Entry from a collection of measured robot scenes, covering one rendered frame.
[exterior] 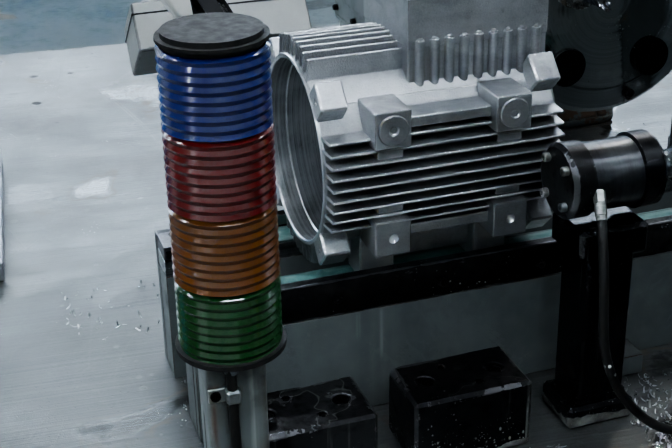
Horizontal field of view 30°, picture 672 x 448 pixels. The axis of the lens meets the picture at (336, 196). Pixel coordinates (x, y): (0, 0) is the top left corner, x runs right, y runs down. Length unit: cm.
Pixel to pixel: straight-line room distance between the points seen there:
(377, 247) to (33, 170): 70
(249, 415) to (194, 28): 23
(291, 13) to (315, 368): 37
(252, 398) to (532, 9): 42
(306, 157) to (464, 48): 20
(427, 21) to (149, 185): 62
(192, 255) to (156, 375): 47
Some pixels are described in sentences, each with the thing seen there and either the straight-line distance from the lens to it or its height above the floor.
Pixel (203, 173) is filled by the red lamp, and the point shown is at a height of 115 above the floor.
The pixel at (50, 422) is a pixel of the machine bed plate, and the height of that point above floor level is 80.
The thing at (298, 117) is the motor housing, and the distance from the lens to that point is 110.
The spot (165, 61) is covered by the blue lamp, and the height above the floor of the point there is 121.
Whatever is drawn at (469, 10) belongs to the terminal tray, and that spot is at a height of 113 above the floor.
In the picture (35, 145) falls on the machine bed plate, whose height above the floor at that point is 80.
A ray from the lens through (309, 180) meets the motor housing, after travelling 110.
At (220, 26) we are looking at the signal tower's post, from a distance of 65.
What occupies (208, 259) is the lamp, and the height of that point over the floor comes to 110.
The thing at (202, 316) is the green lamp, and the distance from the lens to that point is 69.
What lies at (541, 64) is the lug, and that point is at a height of 109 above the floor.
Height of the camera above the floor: 141
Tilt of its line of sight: 25 degrees down
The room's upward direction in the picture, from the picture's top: 1 degrees counter-clockwise
